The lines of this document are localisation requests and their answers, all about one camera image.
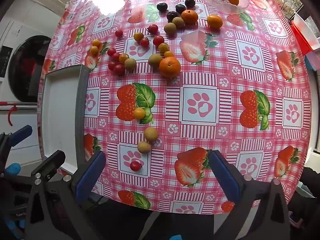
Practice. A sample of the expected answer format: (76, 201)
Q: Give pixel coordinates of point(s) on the red and white containers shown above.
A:
(300, 33)

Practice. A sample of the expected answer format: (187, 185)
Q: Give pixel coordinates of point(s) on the grey tray white inside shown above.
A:
(60, 120)

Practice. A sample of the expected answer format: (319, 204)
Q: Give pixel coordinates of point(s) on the red cherry tomato with stem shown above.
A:
(152, 28)

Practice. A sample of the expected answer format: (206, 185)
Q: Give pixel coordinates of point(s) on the brown longan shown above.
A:
(151, 133)
(170, 28)
(130, 64)
(178, 22)
(144, 147)
(155, 60)

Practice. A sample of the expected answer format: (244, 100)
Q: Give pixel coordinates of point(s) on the dark purple plum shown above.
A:
(190, 3)
(172, 15)
(180, 8)
(162, 6)

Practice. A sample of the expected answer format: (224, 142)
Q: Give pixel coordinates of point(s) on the small mandarin orange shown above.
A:
(189, 16)

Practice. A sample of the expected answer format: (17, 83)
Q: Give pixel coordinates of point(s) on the white washing machine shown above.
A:
(27, 65)

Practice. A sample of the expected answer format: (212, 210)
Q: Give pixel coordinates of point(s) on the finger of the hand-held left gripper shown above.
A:
(22, 132)
(50, 162)

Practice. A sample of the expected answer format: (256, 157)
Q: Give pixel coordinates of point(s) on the red hook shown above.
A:
(10, 115)

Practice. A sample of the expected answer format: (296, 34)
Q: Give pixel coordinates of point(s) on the person's left hand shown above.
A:
(12, 169)

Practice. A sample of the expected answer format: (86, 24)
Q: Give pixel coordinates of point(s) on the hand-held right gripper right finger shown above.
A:
(225, 177)

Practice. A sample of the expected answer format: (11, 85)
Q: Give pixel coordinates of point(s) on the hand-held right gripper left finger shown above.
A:
(91, 175)

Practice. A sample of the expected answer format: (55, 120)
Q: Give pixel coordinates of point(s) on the yellow cherry tomato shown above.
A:
(95, 42)
(163, 47)
(168, 54)
(94, 50)
(139, 113)
(123, 58)
(138, 36)

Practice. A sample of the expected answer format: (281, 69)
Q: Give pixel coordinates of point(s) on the strawberry print pink tablecloth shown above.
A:
(200, 135)

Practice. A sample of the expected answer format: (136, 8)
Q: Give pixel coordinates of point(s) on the large orange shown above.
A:
(169, 66)

